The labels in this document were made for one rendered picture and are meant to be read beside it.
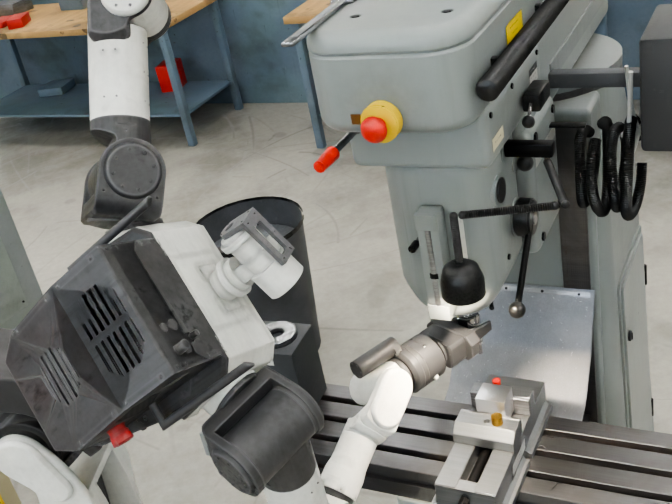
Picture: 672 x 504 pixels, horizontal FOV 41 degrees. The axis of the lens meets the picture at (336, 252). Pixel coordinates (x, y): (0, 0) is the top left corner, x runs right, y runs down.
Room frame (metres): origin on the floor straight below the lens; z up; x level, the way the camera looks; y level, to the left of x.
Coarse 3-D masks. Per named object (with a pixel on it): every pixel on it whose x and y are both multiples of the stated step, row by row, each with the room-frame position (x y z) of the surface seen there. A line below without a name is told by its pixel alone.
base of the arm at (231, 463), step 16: (256, 384) 1.08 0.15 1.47; (272, 384) 1.09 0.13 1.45; (288, 384) 1.07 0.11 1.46; (240, 400) 1.05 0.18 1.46; (256, 400) 1.07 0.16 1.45; (304, 400) 1.04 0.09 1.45; (224, 416) 1.03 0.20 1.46; (240, 416) 1.05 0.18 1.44; (320, 416) 1.04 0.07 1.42; (208, 432) 1.01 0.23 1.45; (224, 432) 1.02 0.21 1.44; (224, 448) 0.98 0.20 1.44; (224, 464) 0.98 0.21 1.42; (240, 464) 0.96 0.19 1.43; (240, 480) 0.97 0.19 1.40; (256, 480) 0.95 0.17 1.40; (256, 496) 0.97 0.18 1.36
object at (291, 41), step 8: (336, 0) 1.45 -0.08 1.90; (344, 0) 1.43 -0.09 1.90; (352, 0) 1.43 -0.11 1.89; (328, 8) 1.40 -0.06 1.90; (336, 8) 1.40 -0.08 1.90; (320, 16) 1.37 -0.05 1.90; (328, 16) 1.37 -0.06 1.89; (312, 24) 1.33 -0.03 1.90; (320, 24) 1.34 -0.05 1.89; (296, 32) 1.31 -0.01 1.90; (304, 32) 1.30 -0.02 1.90; (288, 40) 1.27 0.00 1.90; (296, 40) 1.27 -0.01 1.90
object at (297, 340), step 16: (272, 336) 1.72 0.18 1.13; (288, 336) 1.68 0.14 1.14; (304, 336) 1.69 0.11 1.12; (288, 352) 1.64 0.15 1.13; (304, 352) 1.68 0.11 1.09; (272, 368) 1.65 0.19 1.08; (288, 368) 1.64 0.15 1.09; (304, 368) 1.66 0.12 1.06; (320, 368) 1.73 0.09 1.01; (304, 384) 1.65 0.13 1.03; (320, 384) 1.71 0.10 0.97
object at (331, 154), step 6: (348, 132) 1.37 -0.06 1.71; (354, 132) 1.37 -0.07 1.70; (342, 138) 1.35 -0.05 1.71; (348, 138) 1.35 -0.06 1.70; (336, 144) 1.33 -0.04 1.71; (342, 144) 1.33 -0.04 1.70; (330, 150) 1.30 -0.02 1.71; (336, 150) 1.30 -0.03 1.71; (324, 156) 1.28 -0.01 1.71; (330, 156) 1.29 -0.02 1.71; (336, 156) 1.30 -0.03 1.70; (318, 162) 1.27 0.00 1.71; (324, 162) 1.27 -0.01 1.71; (330, 162) 1.28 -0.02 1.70; (318, 168) 1.27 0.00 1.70; (324, 168) 1.26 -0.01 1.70
